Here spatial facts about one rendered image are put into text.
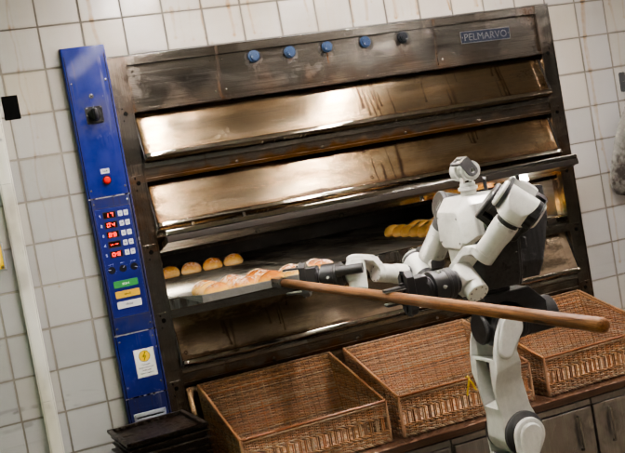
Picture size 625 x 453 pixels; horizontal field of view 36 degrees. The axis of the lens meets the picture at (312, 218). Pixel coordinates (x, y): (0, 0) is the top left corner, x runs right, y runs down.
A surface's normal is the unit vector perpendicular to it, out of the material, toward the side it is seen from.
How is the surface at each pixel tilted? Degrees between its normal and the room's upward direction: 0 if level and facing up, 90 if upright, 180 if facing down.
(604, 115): 90
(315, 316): 70
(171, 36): 90
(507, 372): 114
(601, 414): 90
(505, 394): 90
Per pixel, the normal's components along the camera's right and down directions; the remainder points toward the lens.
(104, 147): 0.35, -0.01
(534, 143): 0.27, -0.35
